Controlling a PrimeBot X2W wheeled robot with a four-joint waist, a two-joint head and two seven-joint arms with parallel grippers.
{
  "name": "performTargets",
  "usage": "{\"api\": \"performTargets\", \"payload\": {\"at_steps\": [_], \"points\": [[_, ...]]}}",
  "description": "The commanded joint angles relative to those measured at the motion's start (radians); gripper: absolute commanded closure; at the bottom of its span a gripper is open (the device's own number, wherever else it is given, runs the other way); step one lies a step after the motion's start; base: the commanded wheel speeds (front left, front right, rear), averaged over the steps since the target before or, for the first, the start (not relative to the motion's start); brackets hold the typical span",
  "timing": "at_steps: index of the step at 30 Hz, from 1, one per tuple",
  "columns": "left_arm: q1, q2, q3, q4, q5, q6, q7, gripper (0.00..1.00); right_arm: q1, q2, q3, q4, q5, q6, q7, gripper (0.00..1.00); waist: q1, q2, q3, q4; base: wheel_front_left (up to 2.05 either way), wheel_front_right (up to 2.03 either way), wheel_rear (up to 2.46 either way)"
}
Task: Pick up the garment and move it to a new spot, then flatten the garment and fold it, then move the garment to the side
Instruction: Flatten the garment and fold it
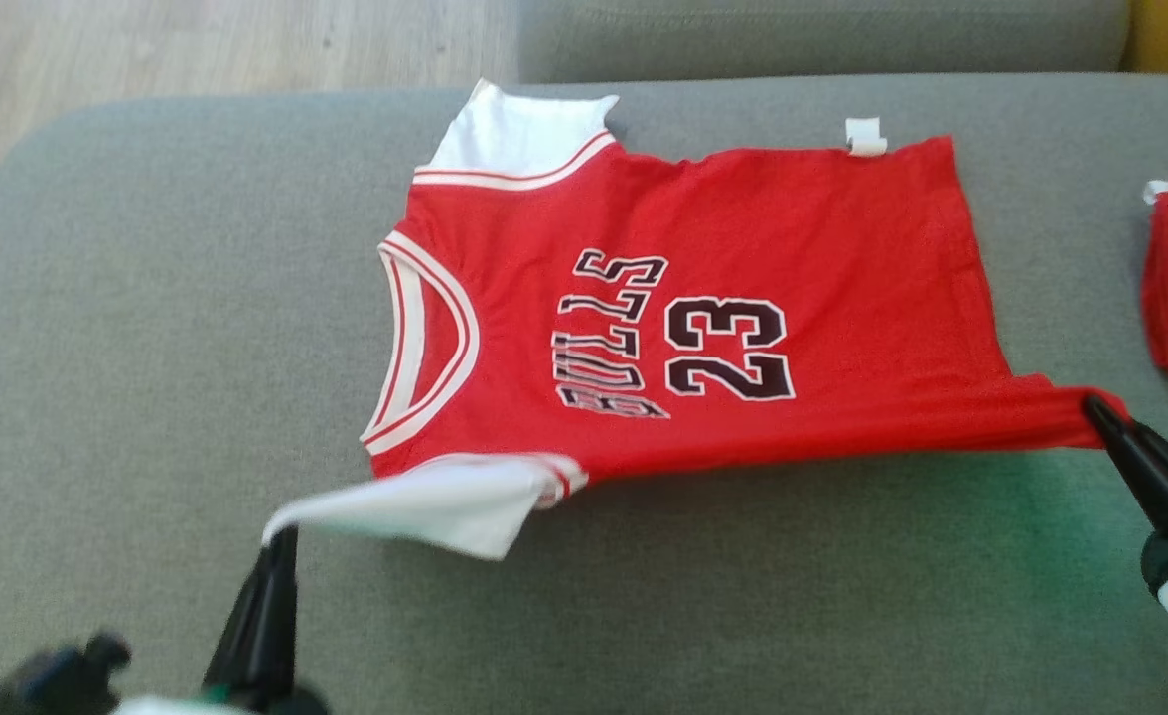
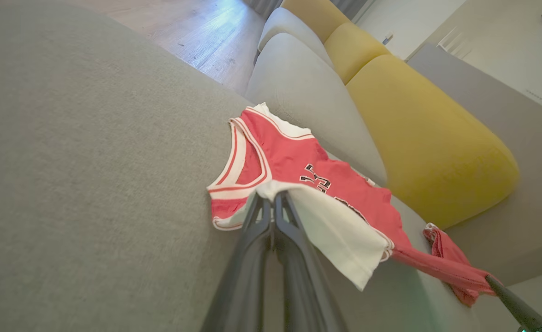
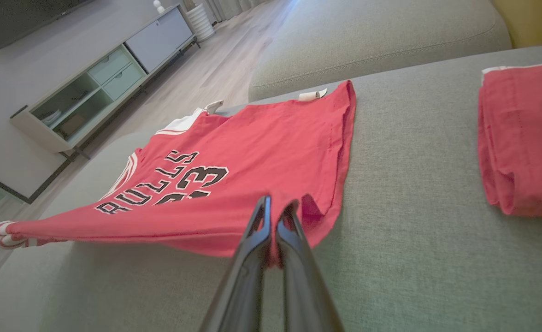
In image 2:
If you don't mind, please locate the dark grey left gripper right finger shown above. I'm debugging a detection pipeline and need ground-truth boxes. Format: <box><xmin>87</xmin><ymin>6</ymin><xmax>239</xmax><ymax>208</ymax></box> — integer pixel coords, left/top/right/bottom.
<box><xmin>273</xmin><ymin>191</ymin><xmax>348</xmax><ymax>332</ymax></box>

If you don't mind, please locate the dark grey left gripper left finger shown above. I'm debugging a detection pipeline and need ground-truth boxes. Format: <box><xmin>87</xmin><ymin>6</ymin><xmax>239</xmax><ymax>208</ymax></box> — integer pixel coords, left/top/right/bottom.
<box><xmin>200</xmin><ymin>193</ymin><xmax>272</xmax><ymax>332</ymax></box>

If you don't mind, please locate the red basketball jersey white trim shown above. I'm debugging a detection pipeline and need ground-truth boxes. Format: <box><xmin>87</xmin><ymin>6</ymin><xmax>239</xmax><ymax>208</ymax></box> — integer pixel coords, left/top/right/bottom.
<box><xmin>206</xmin><ymin>102</ymin><xmax>500</xmax><ymax>308</ymax></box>

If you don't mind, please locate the yellow sofa back cushion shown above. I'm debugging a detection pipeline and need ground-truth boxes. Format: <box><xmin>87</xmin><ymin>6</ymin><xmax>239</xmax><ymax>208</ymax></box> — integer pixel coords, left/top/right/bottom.
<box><xmin>346</xmin><ymin>54</ymin><xmax>521</xmax><ymax>230</ymax></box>
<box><xmin>280</xmin><ymin>0</ymin><xmax>351</xmax><ymax>44</ymax></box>
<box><xmin>324</xmin><ymin>22</ymin><xmax>392</xmax><ymax>85</ymax></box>

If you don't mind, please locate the grey sofa cushion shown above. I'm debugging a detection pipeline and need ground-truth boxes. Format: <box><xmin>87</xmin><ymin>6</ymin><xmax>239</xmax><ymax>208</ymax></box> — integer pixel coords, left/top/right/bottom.
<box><xmin>0</xmin><ymin>0</ymin><xmax>520</xmax><ymax>332</ymax></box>

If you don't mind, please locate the grey pleated curtain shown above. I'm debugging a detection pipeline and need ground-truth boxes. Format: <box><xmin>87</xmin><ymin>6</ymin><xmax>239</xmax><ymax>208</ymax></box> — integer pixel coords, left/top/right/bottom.
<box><xmin>243</xmin><ymin>0</ymin><xmax>283</xmax><ymax>17</ymax></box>
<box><xmin>330</xmin><ymin>0</ymin><xmax>376</xmax><ymax>23</ymax></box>

